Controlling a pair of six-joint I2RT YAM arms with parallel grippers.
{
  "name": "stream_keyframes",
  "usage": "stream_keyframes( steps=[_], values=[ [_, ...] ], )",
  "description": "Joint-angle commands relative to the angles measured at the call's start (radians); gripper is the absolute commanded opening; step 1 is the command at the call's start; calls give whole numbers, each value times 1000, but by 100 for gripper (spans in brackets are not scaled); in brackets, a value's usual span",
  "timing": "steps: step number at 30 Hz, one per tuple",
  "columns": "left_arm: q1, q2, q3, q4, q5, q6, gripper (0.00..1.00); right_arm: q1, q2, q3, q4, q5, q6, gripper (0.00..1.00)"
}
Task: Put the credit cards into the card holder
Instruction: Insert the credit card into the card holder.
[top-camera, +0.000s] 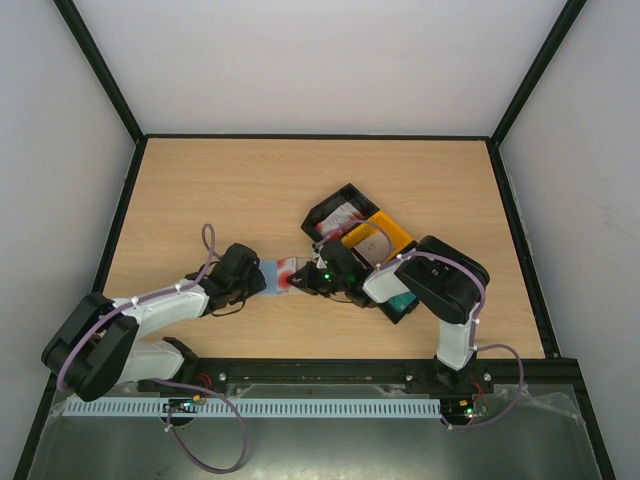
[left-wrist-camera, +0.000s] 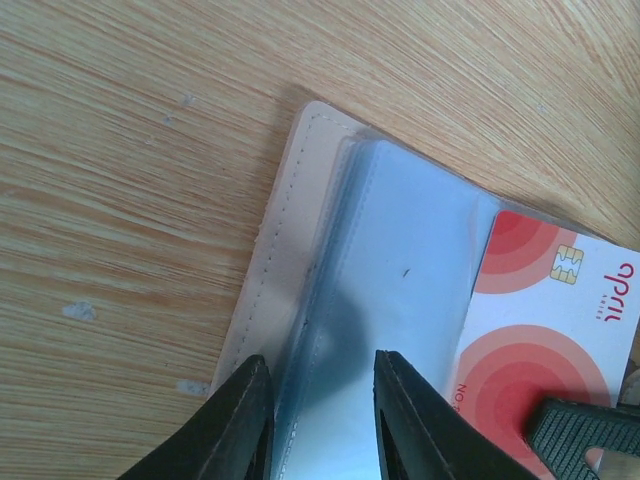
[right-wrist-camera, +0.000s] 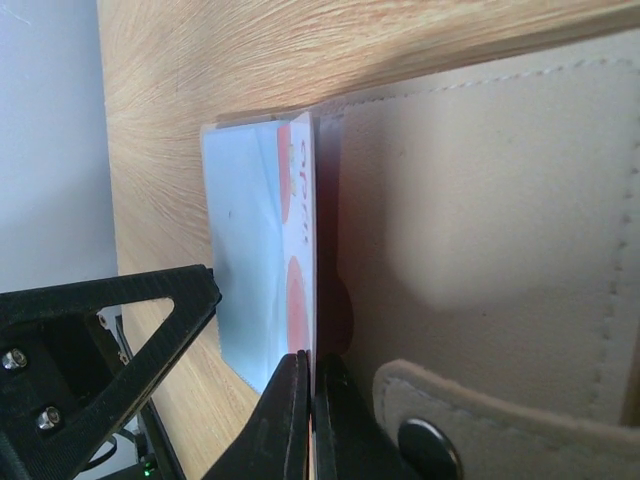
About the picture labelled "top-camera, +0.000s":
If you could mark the light blue cable duct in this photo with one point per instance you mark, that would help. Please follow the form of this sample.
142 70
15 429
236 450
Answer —
402 408

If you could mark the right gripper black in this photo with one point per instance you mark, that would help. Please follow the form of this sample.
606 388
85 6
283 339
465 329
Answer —
310 276

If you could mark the teal cards stack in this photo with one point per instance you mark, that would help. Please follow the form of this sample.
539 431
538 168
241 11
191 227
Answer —
403 302

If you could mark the black bin with teal cards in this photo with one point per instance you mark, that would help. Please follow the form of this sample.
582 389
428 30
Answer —
391 315

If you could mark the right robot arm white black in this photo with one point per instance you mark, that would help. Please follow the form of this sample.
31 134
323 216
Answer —
451 285

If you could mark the black bin with red cards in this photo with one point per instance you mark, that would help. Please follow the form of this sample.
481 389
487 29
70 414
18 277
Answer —
348 193

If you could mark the black aluminium frame rail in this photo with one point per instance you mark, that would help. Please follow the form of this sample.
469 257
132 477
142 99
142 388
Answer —
418 376

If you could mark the white cards in yellow bin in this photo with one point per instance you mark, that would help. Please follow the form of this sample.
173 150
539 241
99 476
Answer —
374 249

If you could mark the beige card holder wallet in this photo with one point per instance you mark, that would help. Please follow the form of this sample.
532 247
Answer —
268 269

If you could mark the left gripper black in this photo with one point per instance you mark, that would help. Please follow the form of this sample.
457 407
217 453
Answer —
257 280

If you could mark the yellow bin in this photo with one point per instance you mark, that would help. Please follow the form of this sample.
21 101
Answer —
378 222

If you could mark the stack of red white cards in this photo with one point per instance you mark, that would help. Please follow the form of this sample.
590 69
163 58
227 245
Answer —
339 219

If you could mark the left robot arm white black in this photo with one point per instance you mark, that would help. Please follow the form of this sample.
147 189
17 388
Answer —
100 345

